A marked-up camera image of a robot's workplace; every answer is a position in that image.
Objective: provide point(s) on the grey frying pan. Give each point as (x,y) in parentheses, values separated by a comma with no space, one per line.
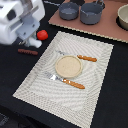
(67,11)

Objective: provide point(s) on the brown toy sausage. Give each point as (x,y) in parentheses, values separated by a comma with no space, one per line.
(29,52)

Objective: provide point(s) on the beige round plate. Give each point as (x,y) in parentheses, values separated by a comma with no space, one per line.
(68,66)

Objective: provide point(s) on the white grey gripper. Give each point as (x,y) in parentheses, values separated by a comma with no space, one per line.
(27,32)

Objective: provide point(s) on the fork with orange handle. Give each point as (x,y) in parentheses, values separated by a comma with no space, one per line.
(69,82)

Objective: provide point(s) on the knife with orange handle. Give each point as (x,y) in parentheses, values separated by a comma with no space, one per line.
(79,56)

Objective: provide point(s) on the beige bowl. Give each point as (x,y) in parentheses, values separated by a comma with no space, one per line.
(123,16)

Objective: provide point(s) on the red toy tomato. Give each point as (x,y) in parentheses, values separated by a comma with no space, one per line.
(42,35)

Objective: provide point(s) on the grey saucepan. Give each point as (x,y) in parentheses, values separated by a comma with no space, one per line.
(90,13)

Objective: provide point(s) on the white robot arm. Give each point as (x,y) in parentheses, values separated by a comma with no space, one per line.
(19,21)

